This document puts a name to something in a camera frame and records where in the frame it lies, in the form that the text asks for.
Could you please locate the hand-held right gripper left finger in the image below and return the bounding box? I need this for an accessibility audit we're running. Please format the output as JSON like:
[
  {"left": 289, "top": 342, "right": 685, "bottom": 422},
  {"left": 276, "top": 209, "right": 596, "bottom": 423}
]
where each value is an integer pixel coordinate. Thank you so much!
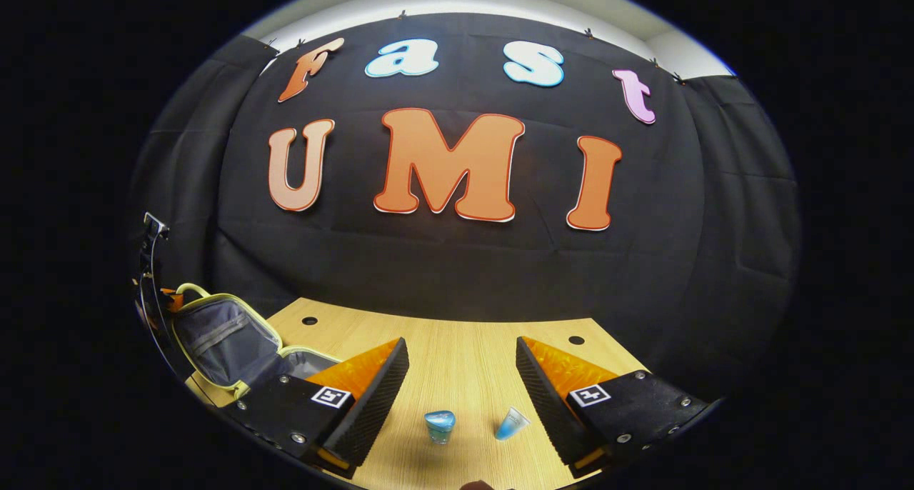
[{"left": 221, "top": 336, "right": 411, "bottom": 480}]

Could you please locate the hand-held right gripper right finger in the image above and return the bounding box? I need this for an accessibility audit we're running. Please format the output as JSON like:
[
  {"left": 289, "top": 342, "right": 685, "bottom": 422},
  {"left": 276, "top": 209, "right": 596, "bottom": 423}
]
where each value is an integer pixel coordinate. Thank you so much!
[{"left": 516, "top": 336, "right": 711, "bottom": 480}]

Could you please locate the blue white tube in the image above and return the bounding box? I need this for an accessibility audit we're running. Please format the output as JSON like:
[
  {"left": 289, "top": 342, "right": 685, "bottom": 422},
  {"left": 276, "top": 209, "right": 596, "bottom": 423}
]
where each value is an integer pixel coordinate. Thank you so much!
[{"left": 495, "top": 406, "right": 531, "bottom": 441}]

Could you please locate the cream yellow suitcase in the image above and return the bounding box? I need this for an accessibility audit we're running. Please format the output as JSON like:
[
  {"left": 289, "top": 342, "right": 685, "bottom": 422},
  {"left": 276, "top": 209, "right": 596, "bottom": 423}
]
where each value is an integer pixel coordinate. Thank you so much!
[{"left": 171, "top": 283, "right": 343, "bottom": 399}]

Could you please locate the blue clear bottle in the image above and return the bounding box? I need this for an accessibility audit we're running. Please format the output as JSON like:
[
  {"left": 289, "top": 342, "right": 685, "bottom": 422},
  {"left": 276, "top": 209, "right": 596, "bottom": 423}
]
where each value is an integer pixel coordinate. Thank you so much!
[{"left": 424, "top": 410, "right": 456, "bottom": 445}]

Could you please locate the black backdrop cloth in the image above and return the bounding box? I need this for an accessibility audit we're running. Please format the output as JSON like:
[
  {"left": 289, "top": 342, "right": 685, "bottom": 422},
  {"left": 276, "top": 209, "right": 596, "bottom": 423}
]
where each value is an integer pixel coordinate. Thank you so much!
[{"left": 129, "top": 11, "right": 800, "bottom": 398}]

